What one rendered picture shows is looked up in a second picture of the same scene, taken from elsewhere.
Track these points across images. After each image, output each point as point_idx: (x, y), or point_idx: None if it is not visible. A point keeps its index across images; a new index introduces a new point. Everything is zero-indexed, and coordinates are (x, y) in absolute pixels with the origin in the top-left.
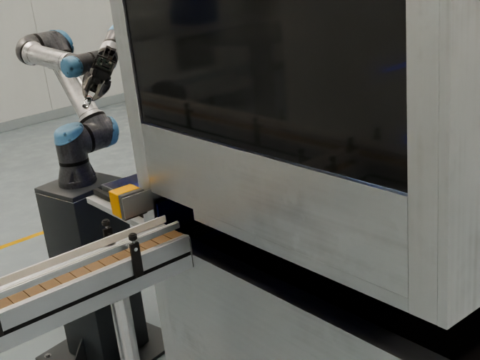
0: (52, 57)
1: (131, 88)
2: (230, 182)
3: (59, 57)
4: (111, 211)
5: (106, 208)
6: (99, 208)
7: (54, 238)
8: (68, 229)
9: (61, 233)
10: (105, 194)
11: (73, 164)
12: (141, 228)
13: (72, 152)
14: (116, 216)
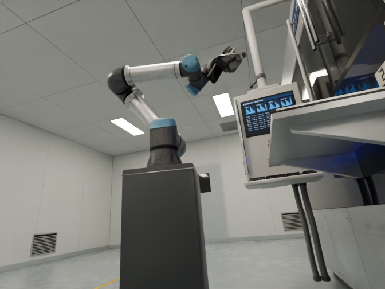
0: (165, 63)
1: None
2: None
3: (175, 61)
4: (338, 101)
5: (322, 104)
6: (305, 112)
7: (143, 231)
8: (177, 207)
9: (160, 218)
10: (298, 106)
11: (173, 146)
12: None
13: (173, 135)
14: (349, 103)
